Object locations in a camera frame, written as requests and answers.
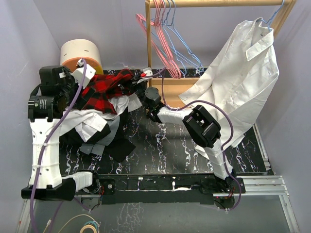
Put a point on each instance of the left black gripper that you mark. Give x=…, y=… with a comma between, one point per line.
x=69, y=77

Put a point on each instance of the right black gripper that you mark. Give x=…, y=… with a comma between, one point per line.
x=134, y=83

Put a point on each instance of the red black plaid shirt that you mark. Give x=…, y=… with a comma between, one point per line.
x=102, y=88

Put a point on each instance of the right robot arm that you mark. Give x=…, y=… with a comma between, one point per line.
x=203, y=128

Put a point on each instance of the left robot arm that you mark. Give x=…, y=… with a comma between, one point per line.
x=48, y=106

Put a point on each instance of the white shirt on hanger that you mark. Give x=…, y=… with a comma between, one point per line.
x=240, y=78

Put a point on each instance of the blue hanger holding shirt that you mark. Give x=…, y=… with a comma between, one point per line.
x=270, y=20

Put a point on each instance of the wooden clothes rack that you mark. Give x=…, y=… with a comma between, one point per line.
x=276, y=24

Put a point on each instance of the cream cylindrical drum toy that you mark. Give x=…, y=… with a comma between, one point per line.
x=73, y=50

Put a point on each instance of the black garment in pile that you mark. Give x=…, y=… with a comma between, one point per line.
x=120, y=147

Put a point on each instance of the grey garment in pile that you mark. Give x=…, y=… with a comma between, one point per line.
x=97, y=143

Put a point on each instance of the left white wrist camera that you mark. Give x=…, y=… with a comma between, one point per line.
x=83, y=73

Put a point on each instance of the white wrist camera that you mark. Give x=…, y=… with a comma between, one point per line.
x=146, y=72
x=83, y=73

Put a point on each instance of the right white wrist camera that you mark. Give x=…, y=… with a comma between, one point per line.
x=146, y=72

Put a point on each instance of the pink wire hanger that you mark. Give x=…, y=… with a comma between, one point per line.
x=153, y=19

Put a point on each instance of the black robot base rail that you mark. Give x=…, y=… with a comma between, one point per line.
x=202, y=188

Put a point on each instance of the aluminium frame rail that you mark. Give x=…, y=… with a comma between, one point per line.
x=255, y=185

